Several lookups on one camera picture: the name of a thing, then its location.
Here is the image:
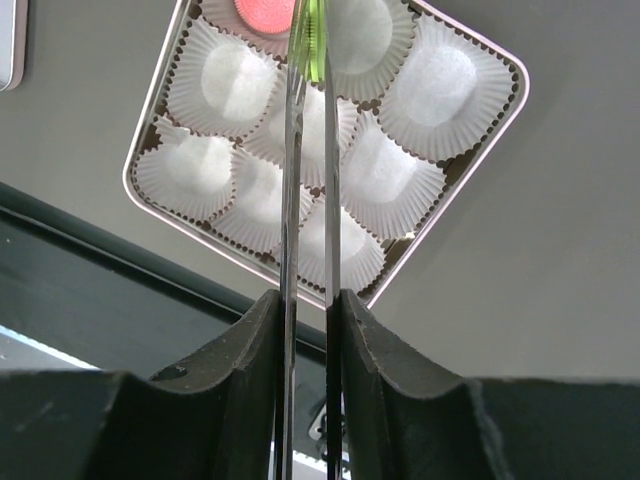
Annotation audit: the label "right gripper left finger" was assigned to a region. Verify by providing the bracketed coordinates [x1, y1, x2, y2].
[1, 290, 279, 479]

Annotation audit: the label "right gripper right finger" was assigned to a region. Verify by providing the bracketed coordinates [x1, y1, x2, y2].
[341, 290, 639, 479]

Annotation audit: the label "green sandwich cookie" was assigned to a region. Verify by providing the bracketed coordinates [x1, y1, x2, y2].
[290, 0, 327, 84]

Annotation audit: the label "pink sandwich cookie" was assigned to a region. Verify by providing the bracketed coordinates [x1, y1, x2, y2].
[234, 0, 295, 35]

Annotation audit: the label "metal tongs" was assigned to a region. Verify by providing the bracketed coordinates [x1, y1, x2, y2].
[273, 1, 340, 479]

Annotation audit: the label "pink cookie tin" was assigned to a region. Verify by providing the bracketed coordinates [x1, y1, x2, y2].
[122, 1, 530, 307]

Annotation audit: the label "silver tin lid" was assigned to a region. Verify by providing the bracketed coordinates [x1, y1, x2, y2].
[0, 0, 29, 92]

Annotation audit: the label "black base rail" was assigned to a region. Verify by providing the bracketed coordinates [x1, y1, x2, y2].
[0, 179, 331, 480]

